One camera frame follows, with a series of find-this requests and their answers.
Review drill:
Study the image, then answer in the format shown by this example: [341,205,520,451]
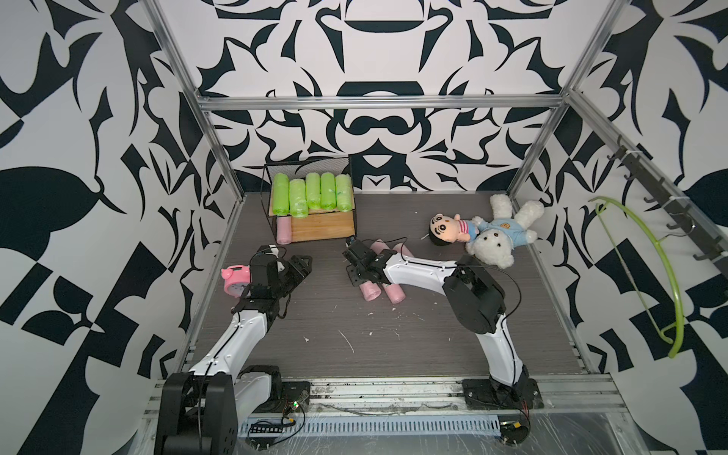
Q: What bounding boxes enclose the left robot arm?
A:
[154,246,313,454]

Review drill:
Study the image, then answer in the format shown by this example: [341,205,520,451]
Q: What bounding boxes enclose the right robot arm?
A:
[343,236,540,409]

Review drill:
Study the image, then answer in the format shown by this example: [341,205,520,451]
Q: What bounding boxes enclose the pink alarm clock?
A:
[221,265,251,298]

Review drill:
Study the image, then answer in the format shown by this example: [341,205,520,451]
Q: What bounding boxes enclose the cartoon boy plush doll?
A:
[428,213,480,246]

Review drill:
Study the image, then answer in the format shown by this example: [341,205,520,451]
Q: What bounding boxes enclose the white teddy bear plush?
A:
[466,195,545,269]

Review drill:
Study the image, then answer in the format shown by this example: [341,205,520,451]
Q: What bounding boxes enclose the black usb hub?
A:
[246,420,286,437]

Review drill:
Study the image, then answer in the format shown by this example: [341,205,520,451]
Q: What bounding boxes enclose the black round connector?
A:
[498,421,531,447]

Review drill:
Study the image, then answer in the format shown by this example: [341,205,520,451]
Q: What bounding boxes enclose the green plastic hanger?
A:
[591,196,686,359]

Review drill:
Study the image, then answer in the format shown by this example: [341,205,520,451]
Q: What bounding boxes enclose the wire and wood shelf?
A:
[262,156,358,246]

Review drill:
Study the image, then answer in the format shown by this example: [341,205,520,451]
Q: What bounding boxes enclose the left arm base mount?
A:
[252,380,312,414]

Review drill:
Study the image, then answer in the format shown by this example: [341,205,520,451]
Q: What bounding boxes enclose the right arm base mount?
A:
[462,375,544,411]

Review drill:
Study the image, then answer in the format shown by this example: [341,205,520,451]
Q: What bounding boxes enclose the black wall hook rail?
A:
[610,135,727,275]

